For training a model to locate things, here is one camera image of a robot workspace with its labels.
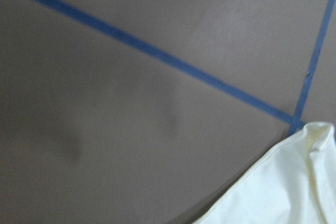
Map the white long-sleeve cat shirt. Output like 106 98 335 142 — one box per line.
197 122 335 223

